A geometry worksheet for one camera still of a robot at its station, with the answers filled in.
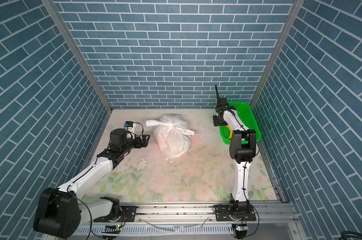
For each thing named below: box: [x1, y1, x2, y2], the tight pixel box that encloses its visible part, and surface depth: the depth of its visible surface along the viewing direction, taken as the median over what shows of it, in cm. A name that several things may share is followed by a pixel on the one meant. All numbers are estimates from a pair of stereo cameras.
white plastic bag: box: [145, 114, 195, 159], surface depth 96 cm
